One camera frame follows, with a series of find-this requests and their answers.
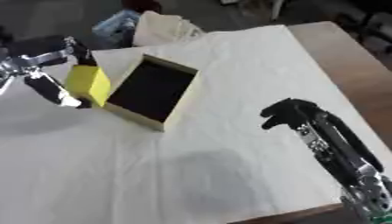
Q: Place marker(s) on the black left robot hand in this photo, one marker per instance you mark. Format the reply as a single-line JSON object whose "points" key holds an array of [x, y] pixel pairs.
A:
{"points": [[49, 86]]}

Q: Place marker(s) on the dark chair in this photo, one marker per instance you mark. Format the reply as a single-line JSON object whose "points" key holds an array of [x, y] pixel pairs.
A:
{"points": [[368, 23]]}

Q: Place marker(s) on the tan cardboard box black inside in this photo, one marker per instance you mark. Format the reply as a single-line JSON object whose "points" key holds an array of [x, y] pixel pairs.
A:
{"points": [[151, 91]]}

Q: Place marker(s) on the yellow rectangular block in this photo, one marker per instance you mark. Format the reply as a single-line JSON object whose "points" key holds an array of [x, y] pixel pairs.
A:
{"points": [[91, 82]]}

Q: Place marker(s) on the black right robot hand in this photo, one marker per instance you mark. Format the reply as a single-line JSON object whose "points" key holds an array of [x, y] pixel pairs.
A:
{"points": [[292, 112]]}

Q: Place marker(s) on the blue plastic bag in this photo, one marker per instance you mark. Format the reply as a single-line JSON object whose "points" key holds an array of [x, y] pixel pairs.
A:
{"points": [[116, 26]]}

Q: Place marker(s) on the white cloth bag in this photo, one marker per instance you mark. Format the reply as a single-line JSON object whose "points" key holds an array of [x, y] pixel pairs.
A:
{"points": [[162, 28]]}

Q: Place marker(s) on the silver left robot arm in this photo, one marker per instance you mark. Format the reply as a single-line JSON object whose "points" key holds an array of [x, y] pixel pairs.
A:
{"points": [[4, 74]]}

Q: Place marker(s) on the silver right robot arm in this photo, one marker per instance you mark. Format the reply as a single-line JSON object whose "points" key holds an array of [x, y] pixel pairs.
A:
{"points": [[371, 198]]}

